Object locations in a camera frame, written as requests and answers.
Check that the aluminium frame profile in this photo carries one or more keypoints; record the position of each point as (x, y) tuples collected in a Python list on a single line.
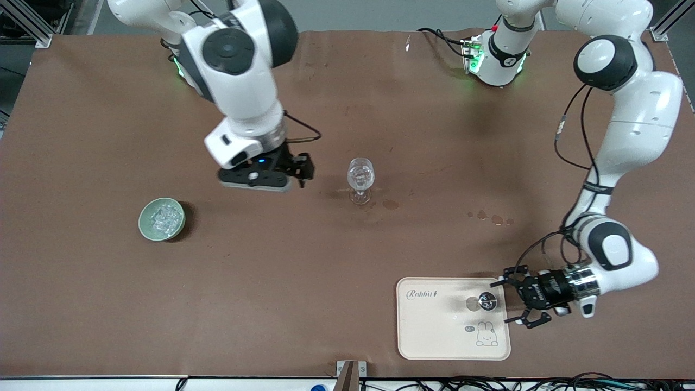
[(659, 33), (32, 30)]

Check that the clear wine glass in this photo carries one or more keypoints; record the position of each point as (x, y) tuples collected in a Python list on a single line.
[(360, 176)]

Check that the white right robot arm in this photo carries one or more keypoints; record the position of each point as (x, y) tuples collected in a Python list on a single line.
[(239, 70)]

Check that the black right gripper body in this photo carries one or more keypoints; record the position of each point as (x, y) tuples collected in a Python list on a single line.
[(286, 159)]

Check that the clear ice cubes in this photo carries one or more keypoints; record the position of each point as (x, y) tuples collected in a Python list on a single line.
[(164, 217)]

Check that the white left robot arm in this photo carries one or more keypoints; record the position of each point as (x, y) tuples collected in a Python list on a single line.
[(640, 125)]

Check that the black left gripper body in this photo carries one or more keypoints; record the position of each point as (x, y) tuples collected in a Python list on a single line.
[(541, 293)]

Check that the metal jigger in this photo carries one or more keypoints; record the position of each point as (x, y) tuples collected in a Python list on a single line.
[(486, 301)]

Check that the metal edge bracket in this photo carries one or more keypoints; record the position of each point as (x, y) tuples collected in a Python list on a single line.
[(350, 374)]

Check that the green ceramic bowl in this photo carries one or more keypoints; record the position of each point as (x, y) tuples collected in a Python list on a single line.
[(143, 224)]

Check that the brown table mat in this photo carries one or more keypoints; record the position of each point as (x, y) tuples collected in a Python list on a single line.
[(271, 282)]

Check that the cream rabbit print tray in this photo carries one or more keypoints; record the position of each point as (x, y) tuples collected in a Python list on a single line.
[(434, 326)]

